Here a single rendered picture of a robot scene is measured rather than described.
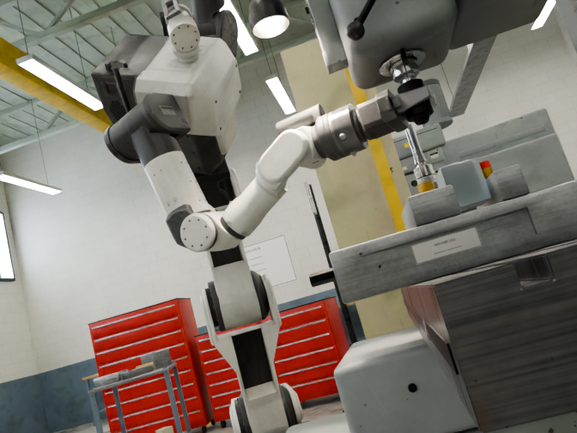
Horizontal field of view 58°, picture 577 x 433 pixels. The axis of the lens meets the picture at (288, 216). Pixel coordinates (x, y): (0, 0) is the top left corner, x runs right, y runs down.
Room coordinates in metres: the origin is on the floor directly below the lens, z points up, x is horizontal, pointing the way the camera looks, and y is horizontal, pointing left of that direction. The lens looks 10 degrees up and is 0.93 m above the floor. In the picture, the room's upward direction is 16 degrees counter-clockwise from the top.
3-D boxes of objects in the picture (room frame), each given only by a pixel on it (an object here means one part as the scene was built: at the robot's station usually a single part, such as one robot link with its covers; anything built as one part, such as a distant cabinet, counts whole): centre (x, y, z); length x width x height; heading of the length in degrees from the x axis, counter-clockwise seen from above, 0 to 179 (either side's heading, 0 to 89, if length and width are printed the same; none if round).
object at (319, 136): (0.98, -0.09, 1.24); 0.11 x 0.11 x 0.11; 66
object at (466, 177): (0.74, -0.25, 1.04); 0.06 x 0.05 x 0.06; 174
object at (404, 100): (0.86, -0.26, 1.23); 0.06 x 0.02 x 0.03; 66
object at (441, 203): (0.75, -0.19, 1.02); 0.15 x 0.06 x 0.04; 174
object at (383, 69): (0.89, -0.27, 1.31); 0.09 x 0.09 x 0.01
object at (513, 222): (0.74, -0.22, 0.98); 0.35 x 0.15 x 0.11; 84
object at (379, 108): (0.92, -0.19, 1.23); 0.13 x 0.12 x 0.10; 157
